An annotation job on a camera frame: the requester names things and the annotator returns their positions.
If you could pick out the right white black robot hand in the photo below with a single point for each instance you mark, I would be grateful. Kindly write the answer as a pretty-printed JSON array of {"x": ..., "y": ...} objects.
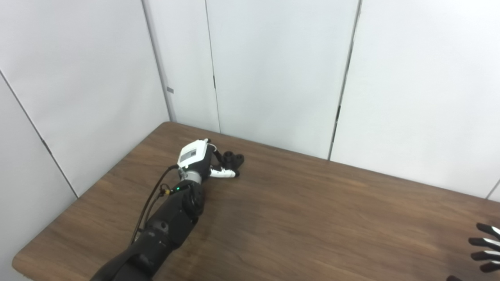
[{"x": 488, "y": 244}]

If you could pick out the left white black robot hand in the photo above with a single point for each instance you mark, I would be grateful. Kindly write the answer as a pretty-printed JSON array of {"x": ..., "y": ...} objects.
[{"x": 193, "y": 156}]

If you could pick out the black flanged holder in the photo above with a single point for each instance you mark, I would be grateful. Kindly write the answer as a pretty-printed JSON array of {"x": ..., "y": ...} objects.
[{"x": 233, "y": 160}]

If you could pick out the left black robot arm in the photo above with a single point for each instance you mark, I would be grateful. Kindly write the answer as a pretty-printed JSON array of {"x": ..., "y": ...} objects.
[{"x": 168, "y": 226}]

